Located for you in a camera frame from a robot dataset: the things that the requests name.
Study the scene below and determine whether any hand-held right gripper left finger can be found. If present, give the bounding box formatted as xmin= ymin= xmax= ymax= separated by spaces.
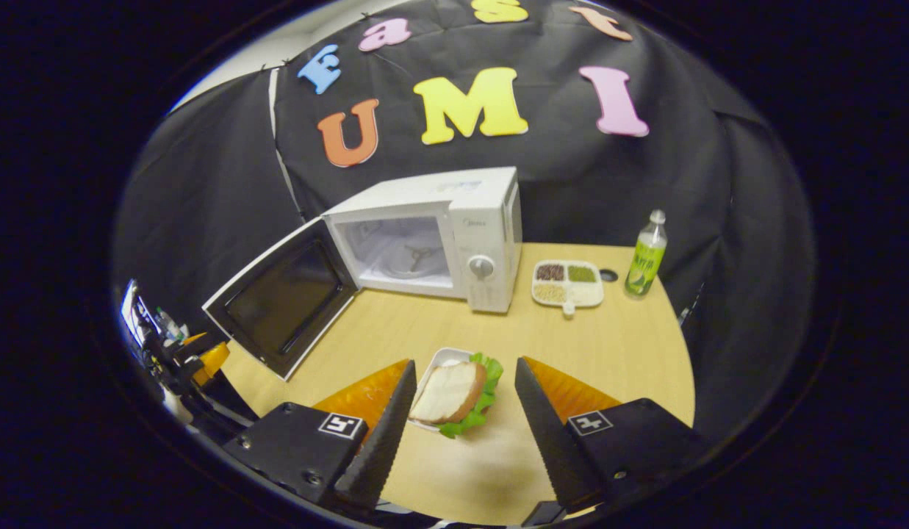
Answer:
xmin=223 ymin=359 xmax=418 ymax=511

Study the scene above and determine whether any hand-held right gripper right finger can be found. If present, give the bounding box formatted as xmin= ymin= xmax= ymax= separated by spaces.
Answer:
xmin=514 ymin=356 xmax=712 ymax=515

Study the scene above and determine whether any sandwich with lettuce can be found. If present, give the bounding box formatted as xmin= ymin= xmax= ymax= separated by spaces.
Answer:
xmin=409 ymin=353 xmax=504 ymax=439

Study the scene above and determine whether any small white plastic tray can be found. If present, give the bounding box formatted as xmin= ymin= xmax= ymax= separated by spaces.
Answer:
xmin=409 ymin=347 xmax=473 ymax=433

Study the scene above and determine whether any white microwave oven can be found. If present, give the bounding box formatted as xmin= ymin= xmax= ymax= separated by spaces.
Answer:
xmin=202 ymin=167 xmax=523 ymax=381

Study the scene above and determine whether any white divided dish of grains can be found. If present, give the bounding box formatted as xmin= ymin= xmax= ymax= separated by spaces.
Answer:
xmin=531 ymin=259 xmax=605 ymax=318

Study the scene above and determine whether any green drink bottle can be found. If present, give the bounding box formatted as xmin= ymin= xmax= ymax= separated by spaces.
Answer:
xmin=625 ymin=209 xmax=668 ymax=300

